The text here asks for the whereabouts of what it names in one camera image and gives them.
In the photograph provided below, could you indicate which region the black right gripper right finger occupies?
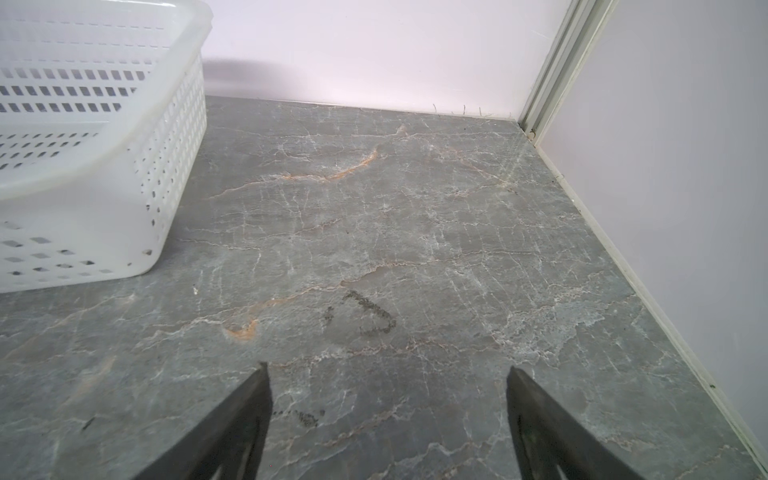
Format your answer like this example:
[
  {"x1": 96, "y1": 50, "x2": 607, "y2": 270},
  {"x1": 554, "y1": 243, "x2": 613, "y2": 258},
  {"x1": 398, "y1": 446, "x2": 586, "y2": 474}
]
[{"x1": 506, "y1": 367, "x2": 640, "y2": 479}]

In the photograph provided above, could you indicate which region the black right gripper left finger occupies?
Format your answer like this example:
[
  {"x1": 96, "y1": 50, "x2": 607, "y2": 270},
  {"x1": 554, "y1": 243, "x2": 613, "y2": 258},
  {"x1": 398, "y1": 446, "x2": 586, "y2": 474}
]
[{"x1": 136, "y1": 362, "x2": 273, "y2": 479}]

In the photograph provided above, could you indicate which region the white perforated plastic basket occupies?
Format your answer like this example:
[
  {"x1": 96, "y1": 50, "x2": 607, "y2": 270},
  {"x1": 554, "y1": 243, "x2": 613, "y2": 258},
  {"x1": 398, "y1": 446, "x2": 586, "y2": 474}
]
[{"x1": 1, "y1": 1, "x2": 213, "y2": 293}]

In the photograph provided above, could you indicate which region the aluminium corner frame post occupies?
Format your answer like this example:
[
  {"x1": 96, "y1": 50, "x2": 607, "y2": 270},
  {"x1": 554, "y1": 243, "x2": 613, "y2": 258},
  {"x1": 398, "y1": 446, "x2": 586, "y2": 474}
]
[{"x1": 518, "y1": 0, "x2": 619, "y2": 142}]

